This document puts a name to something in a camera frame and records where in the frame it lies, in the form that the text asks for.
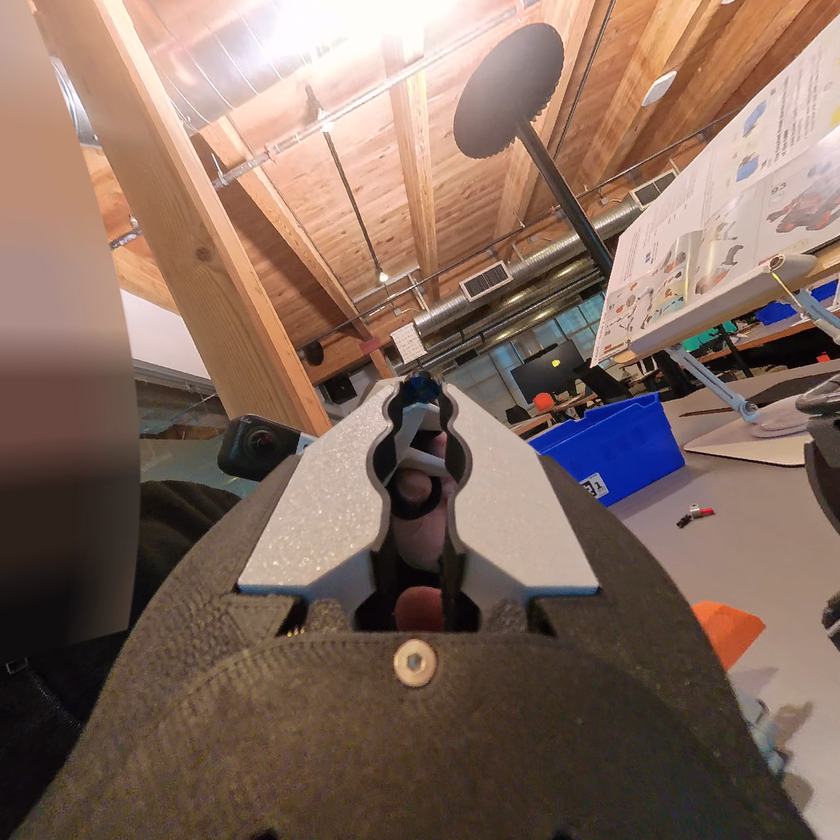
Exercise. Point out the small black white red connector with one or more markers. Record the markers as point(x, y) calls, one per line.
point(695, 513)

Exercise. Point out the white base board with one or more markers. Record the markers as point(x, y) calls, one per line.
point(741, 446)

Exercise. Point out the white round ceiling sensor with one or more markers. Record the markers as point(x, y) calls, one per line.
point(659, 88)

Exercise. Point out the grey wheel module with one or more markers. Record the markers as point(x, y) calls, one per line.
point(728, 630)

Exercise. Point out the open instruction booklet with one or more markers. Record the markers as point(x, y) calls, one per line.
point(735, 229)

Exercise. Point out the black pole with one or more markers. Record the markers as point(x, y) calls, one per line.
point(512, 98)

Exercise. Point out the light blue stand rod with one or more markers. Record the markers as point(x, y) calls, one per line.
point(715, 387)
point(814, 313)

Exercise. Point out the silver ventilation duct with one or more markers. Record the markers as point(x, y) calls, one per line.
point(544, 256)

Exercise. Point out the translucent blue round toy stud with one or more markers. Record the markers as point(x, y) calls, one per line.
point(418, 387)

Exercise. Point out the blue storage bin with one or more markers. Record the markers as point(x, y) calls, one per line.
point(610, 446)
point(787, 310)

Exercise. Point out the white air vent grille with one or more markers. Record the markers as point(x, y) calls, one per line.
point(485, 281)

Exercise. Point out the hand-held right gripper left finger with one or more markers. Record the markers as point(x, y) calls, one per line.
point(315, 525)

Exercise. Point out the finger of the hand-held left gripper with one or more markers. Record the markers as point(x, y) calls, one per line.
point(420, 420)

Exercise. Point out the white paper sign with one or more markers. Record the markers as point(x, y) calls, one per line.
point(407, 341)

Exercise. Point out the thick wooden column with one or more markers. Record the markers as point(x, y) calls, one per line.
point(197, 262)

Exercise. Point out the white instruction sheet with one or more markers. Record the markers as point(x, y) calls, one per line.
point(754, 131)

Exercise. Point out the black monitor screen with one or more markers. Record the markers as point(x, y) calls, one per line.
point(544, 371)

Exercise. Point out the white round stand base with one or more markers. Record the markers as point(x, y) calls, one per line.
point(781, 423)

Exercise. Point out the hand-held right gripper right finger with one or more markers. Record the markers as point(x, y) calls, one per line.
point(525, 525)

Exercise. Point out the person's right hand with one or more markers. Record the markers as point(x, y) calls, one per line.
point(418, 607)

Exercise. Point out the person's left hand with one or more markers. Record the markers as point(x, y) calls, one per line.
point(420, 531)

